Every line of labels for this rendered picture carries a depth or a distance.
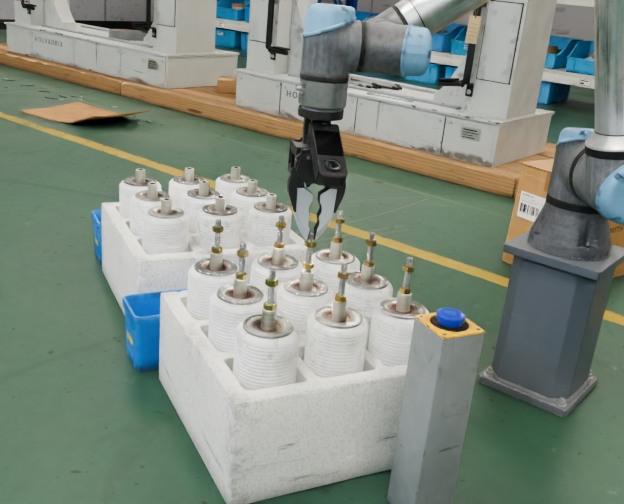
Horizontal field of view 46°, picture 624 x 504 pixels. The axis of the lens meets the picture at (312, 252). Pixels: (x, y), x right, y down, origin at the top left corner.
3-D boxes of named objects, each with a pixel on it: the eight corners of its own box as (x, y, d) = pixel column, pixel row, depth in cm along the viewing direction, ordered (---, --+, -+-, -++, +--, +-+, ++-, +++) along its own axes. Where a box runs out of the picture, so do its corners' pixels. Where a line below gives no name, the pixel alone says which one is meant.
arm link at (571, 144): (595, 190, 146) (611, 121, 141) (628, 211, 133) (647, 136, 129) (536, 186, 144) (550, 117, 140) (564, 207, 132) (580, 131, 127)
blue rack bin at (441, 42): (430, 45, 649) (434, 20, 642) (470, 51, 628) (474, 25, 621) (400, 46, 611) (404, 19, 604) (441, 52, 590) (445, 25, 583)
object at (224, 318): (198, 402, 122) (202, 302, 116) (213, 374, 131) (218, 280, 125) (255, 411, 121) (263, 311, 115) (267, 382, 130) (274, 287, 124)
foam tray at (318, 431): (338, 350, 159) (347, 273, 152) (445, 457, 126) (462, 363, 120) (158, 378, 141) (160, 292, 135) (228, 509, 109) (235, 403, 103)
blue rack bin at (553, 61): (532, 60, 598) (537, 33, 591) (578, 67, 577) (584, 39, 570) (505, 62, 561) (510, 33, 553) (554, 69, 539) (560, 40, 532)
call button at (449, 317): (452, 318, 105) (454, 305, 104) (469, 330, 102) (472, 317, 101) (428, 321, 103) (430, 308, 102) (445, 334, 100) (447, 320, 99)
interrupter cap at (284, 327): (239, 337, 107) (239, 333, 107) (246, 315, 114) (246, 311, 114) (291, 343, 107) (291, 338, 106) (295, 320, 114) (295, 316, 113)
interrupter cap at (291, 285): (327, 282, 129) (328, 279, 129) (328, 300, 122) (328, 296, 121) (284, 278, 129) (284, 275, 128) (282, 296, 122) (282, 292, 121)
